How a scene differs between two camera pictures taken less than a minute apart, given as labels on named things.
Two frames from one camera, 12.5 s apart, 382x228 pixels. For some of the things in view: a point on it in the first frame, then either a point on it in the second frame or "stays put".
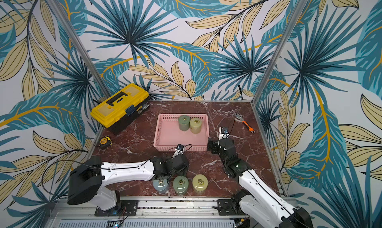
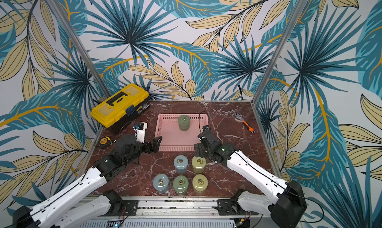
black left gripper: (184, 171) -> (155, 146)
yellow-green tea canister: (195, 124) -> (198, 164)
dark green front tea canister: (180, 184) stays put
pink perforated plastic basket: (167, 136) stays put
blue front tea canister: (161, 185) stays put
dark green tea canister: (184, 122) stays put
